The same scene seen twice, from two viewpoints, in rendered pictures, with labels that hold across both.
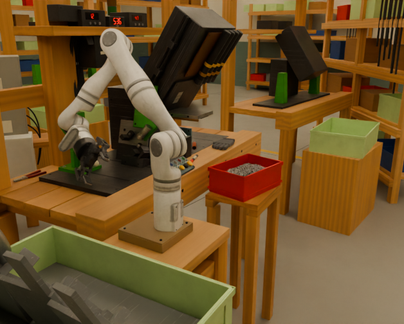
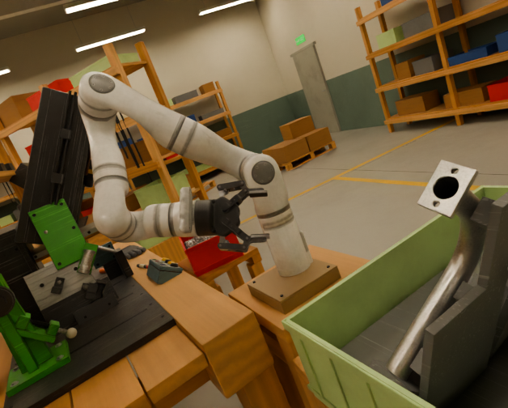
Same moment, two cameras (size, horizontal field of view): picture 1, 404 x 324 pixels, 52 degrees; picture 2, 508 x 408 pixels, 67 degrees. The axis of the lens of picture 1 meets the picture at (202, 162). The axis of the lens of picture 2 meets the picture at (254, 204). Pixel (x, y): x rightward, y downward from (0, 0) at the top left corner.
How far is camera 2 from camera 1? 1.22 m
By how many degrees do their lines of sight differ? 53
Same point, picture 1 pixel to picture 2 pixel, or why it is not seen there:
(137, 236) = (308, 283)
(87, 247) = (350, 293)
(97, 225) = (246, 329)
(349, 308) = not seen: hidden behind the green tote
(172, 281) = (446, 230)
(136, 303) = not seen: hidden behind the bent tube
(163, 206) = (297, 238)
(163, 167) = (281, 189)
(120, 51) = (132, 93)
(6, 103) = not seen: outside the picture
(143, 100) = (206, 134)
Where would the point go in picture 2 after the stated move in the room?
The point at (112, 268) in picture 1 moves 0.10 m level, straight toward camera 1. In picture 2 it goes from (388, 285) to (439, 275)
